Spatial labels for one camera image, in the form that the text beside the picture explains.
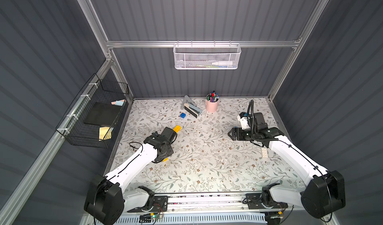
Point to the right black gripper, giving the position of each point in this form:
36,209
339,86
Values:
238,133

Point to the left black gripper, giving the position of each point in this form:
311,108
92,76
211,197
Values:
171,132

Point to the long yellow lego brick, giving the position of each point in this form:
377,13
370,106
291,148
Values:
177,128

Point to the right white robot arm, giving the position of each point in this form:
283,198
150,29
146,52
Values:
324,191

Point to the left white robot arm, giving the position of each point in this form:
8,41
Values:
121,177

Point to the white lego plate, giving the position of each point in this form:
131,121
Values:
264,152

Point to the grey stapler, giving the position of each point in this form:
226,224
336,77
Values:
190,107

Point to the pink pen cup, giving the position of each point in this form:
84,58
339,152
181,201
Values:
211,103

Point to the pens in cup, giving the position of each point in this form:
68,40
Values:
212,96

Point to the pastel eraser block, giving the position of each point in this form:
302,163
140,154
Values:
118,102

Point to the yellow sticky notes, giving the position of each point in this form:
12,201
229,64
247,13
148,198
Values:
105,133

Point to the black notebook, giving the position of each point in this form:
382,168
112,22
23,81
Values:
102,114

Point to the white tube in basket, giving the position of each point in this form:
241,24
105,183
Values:
222,64

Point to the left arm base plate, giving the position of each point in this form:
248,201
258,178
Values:
155,204

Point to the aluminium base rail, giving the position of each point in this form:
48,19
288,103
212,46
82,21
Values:
206,199

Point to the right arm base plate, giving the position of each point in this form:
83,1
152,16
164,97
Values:
254,201

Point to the black wire basket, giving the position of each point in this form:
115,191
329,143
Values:
72,126

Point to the white wire mesh basket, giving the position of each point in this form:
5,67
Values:
201,55

